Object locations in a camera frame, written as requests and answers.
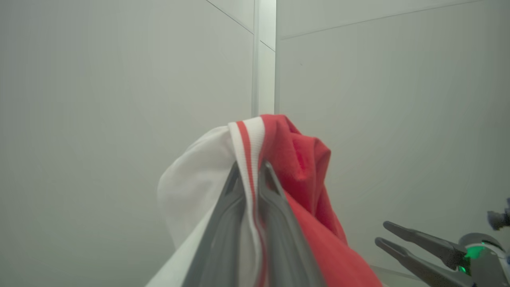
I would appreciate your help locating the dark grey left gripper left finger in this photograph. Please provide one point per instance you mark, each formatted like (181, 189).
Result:
(223, 239)

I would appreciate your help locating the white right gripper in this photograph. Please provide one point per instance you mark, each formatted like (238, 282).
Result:
(490, 267)

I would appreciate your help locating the red and white jersey shirt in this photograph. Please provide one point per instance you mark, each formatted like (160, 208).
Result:
(303, 167)

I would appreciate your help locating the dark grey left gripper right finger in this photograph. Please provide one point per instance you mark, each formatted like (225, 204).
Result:
(283, 239)

